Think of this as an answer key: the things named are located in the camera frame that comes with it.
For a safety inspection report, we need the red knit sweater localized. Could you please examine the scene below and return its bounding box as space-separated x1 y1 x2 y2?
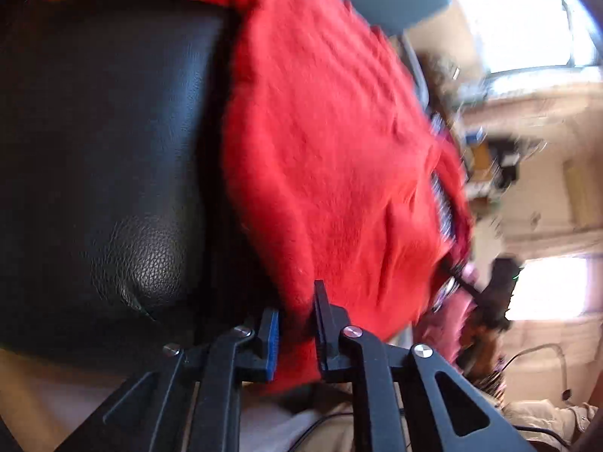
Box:
42 0 474 396

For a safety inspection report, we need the wooden side shelf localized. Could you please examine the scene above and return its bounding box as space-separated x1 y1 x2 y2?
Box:
423 51 548 208

